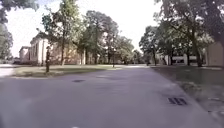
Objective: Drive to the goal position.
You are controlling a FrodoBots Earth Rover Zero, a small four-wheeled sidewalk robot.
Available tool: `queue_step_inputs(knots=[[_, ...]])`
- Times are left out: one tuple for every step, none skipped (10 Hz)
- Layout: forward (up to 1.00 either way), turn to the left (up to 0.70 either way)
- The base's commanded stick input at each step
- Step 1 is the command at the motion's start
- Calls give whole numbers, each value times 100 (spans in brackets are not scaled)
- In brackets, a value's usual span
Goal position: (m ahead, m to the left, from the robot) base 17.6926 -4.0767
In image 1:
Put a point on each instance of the grass island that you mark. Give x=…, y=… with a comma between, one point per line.
x=60, y=70

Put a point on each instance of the tan stone building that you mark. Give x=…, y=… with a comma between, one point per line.
x=38, y=50

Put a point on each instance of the white building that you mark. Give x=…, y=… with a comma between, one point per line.
x=180, y=59

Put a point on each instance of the manhole cover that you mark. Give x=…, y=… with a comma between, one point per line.
x=78, y=80

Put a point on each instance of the shaded grass verge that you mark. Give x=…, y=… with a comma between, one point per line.
x=200, y=80

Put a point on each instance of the group of trees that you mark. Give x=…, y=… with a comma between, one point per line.
x=96, y=30

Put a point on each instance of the grey asphalt road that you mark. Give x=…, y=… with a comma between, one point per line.
x=100, y=100

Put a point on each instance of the dark post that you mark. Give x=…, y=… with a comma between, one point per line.
x=47, y=61

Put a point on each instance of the drain grate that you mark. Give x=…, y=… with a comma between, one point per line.
x=177, y=100

